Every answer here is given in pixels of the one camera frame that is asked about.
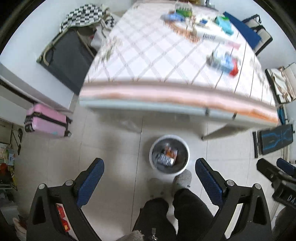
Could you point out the dark grey suitcase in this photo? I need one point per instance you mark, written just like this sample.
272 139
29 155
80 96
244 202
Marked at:
67 60

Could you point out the teal packet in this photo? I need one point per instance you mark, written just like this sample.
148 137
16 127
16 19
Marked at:
225 25

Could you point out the green box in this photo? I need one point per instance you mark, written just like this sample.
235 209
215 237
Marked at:
183 10

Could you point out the blue packet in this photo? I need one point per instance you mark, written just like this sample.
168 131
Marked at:
173 16

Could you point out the cluttered storage rack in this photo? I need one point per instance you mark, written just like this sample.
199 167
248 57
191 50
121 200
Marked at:
7 162

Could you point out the table with patterned tablecloth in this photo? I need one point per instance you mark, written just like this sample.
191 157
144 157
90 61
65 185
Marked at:
150 53

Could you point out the blue white red package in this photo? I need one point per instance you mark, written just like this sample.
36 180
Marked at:
223 62

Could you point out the white trash bin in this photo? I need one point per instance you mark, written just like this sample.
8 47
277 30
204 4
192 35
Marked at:
182 167

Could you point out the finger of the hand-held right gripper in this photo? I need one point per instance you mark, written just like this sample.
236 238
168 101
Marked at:
268 169
286 166

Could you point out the pink suitcase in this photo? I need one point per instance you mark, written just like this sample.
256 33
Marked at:
46 120

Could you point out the white carton box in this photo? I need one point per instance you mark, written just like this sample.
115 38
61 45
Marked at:
208 36

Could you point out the black orange wrapper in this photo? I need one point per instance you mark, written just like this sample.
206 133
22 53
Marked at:
167 155

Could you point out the teal slippers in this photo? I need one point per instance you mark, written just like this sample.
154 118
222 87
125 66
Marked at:
281 115

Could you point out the red packet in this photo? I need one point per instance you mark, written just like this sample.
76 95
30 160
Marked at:
62 215

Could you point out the beige tote bag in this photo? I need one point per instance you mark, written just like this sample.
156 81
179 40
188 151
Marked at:
101 37

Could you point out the grey fuzzy slipper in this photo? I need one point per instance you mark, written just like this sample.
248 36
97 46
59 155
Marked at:
182 179
157 185

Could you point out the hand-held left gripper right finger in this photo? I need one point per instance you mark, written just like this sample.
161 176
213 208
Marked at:
208 183

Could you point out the pink strip packet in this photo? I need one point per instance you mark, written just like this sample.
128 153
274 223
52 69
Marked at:
232 44

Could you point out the white table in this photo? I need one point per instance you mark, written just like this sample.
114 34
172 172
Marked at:
138 107

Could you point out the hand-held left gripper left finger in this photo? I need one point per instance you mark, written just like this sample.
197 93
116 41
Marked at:
89 183

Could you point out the beige cloth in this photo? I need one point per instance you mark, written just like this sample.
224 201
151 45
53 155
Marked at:
277 81

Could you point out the cream padded chair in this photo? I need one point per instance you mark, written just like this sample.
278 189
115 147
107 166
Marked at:
290 74

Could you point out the person's black pants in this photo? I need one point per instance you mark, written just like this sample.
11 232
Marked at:
189 208

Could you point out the black white checkered bag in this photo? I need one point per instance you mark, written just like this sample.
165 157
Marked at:
81 16

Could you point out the blue cushion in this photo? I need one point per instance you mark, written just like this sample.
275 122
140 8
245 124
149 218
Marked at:
242 27

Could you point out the black blue fitness bench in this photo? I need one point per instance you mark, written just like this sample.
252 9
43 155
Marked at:
275 139

